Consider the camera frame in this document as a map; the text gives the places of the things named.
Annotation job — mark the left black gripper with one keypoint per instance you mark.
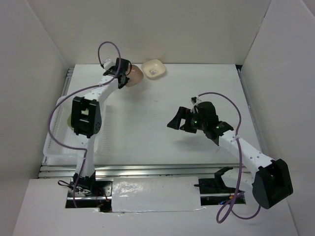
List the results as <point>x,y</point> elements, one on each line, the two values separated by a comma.
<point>126,79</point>

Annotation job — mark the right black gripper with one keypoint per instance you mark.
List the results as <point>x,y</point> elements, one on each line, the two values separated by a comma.
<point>184,113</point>

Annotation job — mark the brown panda plate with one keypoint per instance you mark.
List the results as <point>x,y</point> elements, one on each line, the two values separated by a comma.
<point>134,74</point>

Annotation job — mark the cream panda plate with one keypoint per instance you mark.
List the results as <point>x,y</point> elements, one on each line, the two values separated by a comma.
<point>86,112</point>
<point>153,69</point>

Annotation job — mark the green panda plate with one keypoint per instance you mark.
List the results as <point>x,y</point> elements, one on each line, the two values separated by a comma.
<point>69,123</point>

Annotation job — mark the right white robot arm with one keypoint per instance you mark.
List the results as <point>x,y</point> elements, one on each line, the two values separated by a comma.
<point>271,178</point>

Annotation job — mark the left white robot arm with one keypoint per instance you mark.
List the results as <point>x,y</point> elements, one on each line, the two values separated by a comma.
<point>86,118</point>

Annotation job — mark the white perforated plastic bin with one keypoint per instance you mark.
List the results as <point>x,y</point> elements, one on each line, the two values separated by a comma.
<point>62,132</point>

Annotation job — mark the white foil cover panel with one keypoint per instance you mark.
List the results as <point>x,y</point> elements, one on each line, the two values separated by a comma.
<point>155,194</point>

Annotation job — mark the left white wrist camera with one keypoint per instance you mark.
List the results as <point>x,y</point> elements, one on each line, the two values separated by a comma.
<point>107,64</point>

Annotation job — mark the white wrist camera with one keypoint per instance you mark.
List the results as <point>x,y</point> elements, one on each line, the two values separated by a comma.
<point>195,101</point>
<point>107,64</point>

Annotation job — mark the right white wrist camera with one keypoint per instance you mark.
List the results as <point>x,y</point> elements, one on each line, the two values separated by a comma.
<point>195,101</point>

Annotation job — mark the aluminium rail frame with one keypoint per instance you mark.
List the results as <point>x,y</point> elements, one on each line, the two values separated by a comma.
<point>140,143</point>

